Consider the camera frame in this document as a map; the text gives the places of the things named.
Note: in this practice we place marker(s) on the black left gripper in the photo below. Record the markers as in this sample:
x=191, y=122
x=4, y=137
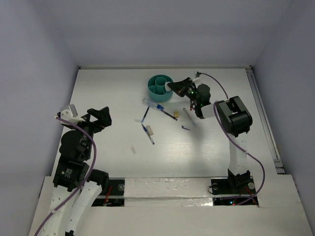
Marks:
x=104, y=118

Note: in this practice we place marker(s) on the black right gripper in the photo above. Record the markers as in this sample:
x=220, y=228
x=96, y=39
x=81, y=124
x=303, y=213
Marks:
x=181, y=86

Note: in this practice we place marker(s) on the purple dark gel pen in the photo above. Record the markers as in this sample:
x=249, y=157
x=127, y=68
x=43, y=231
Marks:
x=171, y=116

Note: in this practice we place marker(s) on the clear blue-capped marker pen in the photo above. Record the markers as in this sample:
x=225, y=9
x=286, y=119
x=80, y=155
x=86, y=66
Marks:
x=152, y=104

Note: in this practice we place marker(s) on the white eraser with sleeve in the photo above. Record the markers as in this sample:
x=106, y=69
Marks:
x=149, y=130

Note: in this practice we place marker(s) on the clear tape roll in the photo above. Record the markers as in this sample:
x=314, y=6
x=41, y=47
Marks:
x=167, y=87

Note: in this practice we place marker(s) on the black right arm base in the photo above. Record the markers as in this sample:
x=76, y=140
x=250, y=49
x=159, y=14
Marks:
x=233, y=190

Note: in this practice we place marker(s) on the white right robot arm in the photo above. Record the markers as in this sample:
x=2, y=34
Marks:
x=234, y=118

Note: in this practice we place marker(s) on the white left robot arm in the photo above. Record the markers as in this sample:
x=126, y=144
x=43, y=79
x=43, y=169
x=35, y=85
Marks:
x=76, y=183

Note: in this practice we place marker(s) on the teal round desk organizer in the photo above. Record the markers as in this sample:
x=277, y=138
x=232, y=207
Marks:
x=158, y=90

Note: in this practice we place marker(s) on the white marker pen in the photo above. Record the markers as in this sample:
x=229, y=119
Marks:
x=189, y=117

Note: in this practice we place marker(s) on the blue gel pen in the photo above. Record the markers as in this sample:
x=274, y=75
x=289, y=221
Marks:
x=145, y=114

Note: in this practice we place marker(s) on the blue ballpoint pen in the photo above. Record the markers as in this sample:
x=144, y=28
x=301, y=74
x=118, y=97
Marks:
x=147, y=133

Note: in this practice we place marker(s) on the clear plastic cap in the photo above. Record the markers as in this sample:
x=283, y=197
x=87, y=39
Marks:
x=133, y=150

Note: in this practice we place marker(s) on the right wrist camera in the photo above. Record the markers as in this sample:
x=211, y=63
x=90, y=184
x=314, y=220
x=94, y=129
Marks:
x=197, y=77

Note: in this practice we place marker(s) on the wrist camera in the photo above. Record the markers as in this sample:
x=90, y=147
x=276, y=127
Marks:
x=69, y=113
x=197, y=77

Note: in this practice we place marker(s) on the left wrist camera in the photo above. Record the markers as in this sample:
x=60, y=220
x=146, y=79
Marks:
x=69, y=113

